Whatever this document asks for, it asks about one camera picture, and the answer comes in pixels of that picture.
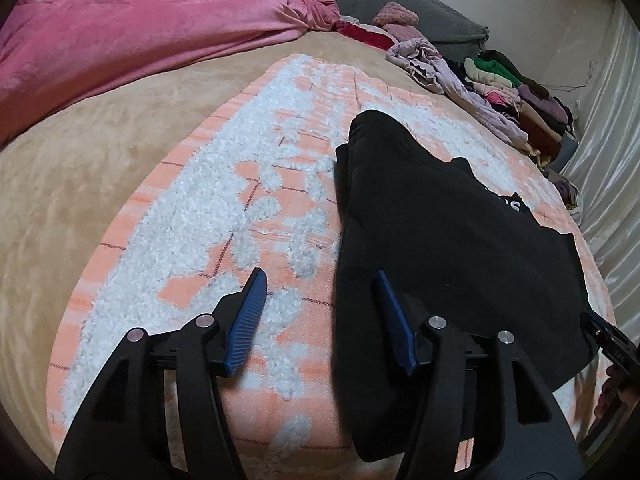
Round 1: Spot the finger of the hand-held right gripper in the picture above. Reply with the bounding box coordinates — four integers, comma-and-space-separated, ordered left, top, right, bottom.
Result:
581, 310, 640, 378

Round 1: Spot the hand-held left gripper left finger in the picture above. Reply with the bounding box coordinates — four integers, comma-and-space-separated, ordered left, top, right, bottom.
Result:
54, 267, 269, 480

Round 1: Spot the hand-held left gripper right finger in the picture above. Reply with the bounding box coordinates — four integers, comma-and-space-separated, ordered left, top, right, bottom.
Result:
371, 269, 586, 480

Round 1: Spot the black printed sweater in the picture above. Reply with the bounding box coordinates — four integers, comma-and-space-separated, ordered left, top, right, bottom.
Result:
331, 109, 593, 463

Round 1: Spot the heap of purple clothes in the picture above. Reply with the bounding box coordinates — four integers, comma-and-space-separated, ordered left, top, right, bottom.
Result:
542, 167, 583, 226

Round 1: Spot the pile of assorted clothes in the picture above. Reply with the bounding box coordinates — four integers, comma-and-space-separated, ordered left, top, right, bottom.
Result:
386, 37, 531, 150

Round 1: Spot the pile of folded clothes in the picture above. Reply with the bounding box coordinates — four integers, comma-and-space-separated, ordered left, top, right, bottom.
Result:
445, 50, 581, 158

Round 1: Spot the person's right hand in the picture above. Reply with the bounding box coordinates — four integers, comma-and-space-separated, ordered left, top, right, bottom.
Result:
595, 364, 638, 423

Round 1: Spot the orange and white fluffy blanket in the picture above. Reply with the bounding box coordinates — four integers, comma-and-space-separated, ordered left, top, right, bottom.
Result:
46, 54, 618, 468

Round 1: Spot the white curtain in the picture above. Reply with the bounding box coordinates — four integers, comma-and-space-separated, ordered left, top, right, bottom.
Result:
550, 0, 640, 321

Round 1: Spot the beige bed sheet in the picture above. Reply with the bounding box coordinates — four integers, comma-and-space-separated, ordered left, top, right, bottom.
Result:
0, 30, 551, 461

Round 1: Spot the red cloth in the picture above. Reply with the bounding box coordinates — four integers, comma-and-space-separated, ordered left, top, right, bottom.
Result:
336, 19, 396, 51

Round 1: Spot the pink quilt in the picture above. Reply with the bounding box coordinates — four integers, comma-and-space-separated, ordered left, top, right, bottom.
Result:
0, 0, 341, 146

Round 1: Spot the pink fluffy cloth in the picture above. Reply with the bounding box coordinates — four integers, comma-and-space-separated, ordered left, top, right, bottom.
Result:
372, 2, 420, 28

